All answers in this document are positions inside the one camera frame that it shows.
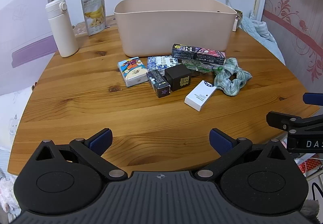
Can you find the long cartoon print box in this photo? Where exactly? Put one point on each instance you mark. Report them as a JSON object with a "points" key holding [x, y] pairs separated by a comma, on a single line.
{"points": [[199, 53]]}

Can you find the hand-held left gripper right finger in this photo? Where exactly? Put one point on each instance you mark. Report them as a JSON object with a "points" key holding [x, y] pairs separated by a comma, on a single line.
{"points": [[222, 139]]}

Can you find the dark box with star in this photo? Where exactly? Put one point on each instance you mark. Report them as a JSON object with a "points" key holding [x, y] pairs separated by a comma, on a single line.
{"points": [[157, 84]]}

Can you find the small white box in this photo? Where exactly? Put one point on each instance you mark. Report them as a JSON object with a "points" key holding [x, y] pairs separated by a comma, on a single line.
{"points": [[200, 95]]}

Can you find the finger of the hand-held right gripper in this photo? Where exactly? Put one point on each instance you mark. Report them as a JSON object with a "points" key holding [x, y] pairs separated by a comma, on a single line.
{"points": [[313, 99], [280, 119]]}

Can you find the white printed pillow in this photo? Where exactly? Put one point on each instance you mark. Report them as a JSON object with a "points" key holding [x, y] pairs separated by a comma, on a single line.
{"points": [[15, 113]]}

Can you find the grey fuzzy cloth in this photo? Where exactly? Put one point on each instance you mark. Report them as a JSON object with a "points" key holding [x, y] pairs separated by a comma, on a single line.
{"points": [[311, 214]]}

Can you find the banana snack pouch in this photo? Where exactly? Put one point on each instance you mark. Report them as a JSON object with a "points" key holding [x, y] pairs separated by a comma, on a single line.
{"points": [[94, 12]]}

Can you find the blue white tissue packet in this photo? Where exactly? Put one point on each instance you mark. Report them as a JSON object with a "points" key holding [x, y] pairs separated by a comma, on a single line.
{"points": [[159, 62]]}

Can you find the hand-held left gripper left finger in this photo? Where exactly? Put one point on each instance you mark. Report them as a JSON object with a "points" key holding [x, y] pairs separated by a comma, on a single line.
{"points": [[101, 139]]}

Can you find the green plaid scrunchie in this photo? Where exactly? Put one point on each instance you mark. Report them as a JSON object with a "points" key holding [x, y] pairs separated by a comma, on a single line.
{"points": [[227, 82]]}

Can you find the clear packet green candies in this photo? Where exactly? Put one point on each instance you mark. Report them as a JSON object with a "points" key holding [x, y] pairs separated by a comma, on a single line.
{"points": [[196, 66]]}

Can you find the colourful cartoon tissue packet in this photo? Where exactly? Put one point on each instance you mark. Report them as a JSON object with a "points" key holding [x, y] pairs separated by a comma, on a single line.
{"points": [[132, 70]]}

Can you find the light blue blanket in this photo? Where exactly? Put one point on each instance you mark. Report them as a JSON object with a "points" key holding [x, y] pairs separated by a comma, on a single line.
{"points": [[260, 32]]}

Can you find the pink plastic storage bin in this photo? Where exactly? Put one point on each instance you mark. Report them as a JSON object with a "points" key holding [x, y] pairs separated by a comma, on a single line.
{"points": [[171, 32]]}

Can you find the white thermos bottle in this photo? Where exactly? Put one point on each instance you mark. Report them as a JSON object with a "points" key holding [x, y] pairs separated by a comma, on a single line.
{"points": [[63, 32]]}

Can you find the black cube box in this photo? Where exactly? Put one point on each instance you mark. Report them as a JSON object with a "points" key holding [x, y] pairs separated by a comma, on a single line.
{"points": [[180, 80]]}

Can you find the red striped item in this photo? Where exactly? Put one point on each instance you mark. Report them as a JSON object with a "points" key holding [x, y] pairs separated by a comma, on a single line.
{"points": [[313, 166]]}

